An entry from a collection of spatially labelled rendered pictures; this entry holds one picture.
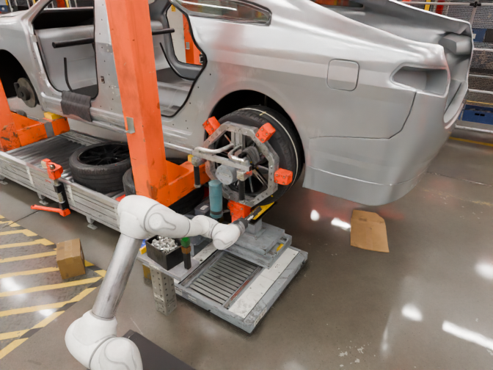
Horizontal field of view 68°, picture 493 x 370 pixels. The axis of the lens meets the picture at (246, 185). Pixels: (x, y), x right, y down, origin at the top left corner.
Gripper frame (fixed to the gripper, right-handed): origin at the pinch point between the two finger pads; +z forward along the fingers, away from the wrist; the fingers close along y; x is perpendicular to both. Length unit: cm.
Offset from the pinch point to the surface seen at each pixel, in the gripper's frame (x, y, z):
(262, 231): -19, -38, 31
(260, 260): -33, -38, 11
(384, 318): -105, 15, 21
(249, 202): 6.5, -9.6, 8.9
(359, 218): -69, -19, 125
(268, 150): 25.9, 26.8, 9.7
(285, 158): 16.2, 28.2, 17.9
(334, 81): 34, 78, 25
